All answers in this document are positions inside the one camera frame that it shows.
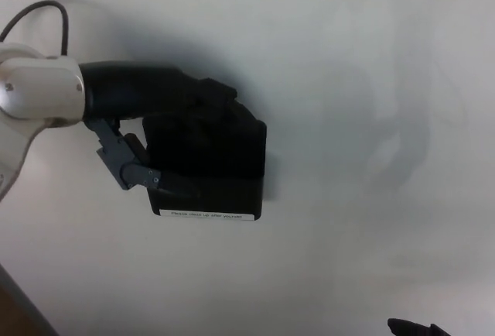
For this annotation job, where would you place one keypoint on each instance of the grey whiteboard frame edge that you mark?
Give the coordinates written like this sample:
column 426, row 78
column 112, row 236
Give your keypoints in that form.
column 23, row 309

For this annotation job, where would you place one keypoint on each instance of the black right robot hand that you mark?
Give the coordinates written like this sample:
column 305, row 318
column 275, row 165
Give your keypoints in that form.
column 414, row 329

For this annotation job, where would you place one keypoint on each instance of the black magnetic marker holder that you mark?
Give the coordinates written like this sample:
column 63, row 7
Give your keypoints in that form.
column 232, row 193

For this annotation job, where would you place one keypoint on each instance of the white whiteboard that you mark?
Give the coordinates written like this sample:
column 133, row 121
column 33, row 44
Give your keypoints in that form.
column 348, row 42

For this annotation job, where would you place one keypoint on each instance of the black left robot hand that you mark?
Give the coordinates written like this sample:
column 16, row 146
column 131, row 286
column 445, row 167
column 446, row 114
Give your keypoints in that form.
column 131, row 88

